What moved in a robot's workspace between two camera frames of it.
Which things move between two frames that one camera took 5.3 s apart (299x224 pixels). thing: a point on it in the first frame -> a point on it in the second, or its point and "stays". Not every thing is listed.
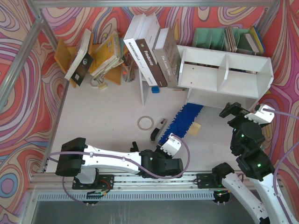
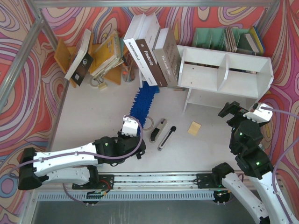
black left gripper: (156, 136) -> (139, 151)
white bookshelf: (219, 79) stays
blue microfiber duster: (182, 122) -> (143, 102)
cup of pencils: (129, 67) stays
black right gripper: (236, 112) stays
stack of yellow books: (107, 56) stays
